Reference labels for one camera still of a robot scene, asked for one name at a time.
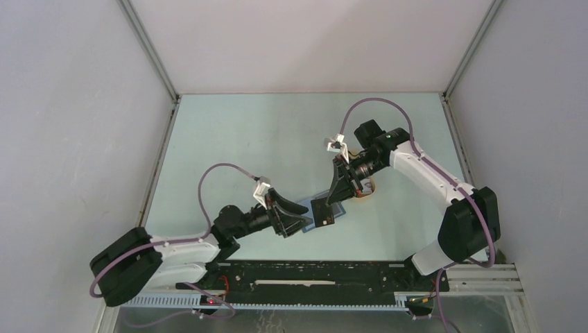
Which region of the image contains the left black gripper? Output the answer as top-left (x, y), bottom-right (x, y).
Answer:
top-left (232, 188), bottom-right (312, 239)

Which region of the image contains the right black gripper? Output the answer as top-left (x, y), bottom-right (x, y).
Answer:
top-left (326, 152), bottom-right (386, 206)

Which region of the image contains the blue leather card holder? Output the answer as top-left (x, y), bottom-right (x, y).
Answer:
top-left (298, 196), bottom-right (346, 233)

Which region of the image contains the black credit card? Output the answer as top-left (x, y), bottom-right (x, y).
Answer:
top-left (311, 198), bottom-right (334, 228)

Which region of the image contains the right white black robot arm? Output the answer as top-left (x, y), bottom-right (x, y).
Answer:
top-left (326, 120), bottom-right (501, 290)

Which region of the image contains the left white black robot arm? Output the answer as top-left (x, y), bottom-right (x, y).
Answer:
top-left (89, 189), bottom-right (313, 307)

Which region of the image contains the oval wooden tray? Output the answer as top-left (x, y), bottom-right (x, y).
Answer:
top-left (348, 149), bottom-right (378, 199)

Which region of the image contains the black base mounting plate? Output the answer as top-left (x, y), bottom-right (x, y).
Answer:
top-left (195, 260), bottom-right (449, 307)

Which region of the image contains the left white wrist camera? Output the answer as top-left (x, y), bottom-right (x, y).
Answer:
top-left (252, 176), bottom-right (272, 208)

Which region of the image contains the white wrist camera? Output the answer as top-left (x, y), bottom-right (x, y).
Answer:
top-left (325, 133), bottom-right (349, 162)
top-left (252, 176), bottom-right (272, 208)

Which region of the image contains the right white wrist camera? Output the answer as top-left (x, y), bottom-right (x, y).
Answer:
top-left (325, 133), bottom-right (349, 162)

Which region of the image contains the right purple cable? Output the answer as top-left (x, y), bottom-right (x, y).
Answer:
top-left (338, 97), bottom-right (498, 270)

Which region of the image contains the purple cable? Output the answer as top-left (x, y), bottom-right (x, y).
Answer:
top-left (338, 97), bottom-right (498, 270)
top-left (89, 163), bottom-right (263, 299)

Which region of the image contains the white cable duct strip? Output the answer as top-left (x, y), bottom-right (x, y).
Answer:
top-left (120, 293), bottom-right (410, 311)

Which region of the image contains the aluminium frame rail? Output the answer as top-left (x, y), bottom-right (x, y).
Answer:
top-left (447, 264), bottom-right (524, 296)

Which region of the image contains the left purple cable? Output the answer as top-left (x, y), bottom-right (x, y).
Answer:
top-left (89, 163), bottom-right (263, 299)

